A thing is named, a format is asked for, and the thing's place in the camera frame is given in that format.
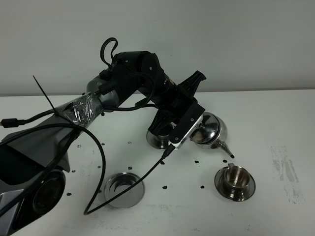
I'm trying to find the stainless steel teapot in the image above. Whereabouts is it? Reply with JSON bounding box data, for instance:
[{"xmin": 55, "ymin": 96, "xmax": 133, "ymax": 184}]
[{"xmin": 190, "ymin": 112, "xmax": 234, "ymax": 158}]

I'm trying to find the near steel saucer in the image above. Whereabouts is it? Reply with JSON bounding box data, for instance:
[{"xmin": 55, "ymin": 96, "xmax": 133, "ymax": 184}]
[{"xmin": 214, "ymin": 167, "xmax": 256, "ymax": 202}]

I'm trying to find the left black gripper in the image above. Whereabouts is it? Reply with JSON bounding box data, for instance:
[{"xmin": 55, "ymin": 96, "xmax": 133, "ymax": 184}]
[{"xmin": 148, "ymin": 70, "xmax": 206, "ymax": 135}]

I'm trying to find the near stainless steel teacup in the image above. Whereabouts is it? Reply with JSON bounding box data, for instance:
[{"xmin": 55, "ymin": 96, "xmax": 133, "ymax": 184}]
[{"xmin": 223, "ymin": 163, "xmax": 250, "ymax": 189}]

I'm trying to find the stainless steel teacup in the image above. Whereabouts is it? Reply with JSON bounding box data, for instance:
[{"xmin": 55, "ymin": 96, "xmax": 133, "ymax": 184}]
[
  {"xmin": 223, "ymin": 163, "xmax": 250, "ymax": 189},
  {"xmin": 151, "ymin": 124, "xmax": 173, "ymax": 150}
]

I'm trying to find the far stainless steel teacup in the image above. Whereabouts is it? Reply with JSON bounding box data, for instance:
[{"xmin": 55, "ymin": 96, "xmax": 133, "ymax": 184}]
[{"xmin": 151, "ymin": 124, "xmax": 173, "ymax": 150}]

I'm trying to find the teapot steel saucer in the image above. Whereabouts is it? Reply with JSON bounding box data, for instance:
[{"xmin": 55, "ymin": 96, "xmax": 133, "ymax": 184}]
[{"xmin": 104, "ymin": 172, "xmax": 145, "ymax": 208}]

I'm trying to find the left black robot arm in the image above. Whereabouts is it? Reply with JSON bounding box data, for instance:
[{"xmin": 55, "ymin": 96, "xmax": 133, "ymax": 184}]
[{"xmin": 0, "ymin": 51, "xmax": 205, "ymax": 236}]

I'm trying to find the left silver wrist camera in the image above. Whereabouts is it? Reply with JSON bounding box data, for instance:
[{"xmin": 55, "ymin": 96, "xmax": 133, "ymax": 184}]
[{"xmin": 169, "ymin": 114, "xmax": 203, "ymax": 149}]

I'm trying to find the far steel saucer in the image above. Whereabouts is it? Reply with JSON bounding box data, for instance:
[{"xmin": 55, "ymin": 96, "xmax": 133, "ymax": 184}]
[{"xmin": 146, "ymin": 126, "xmax": 173, "ymax": 150}]

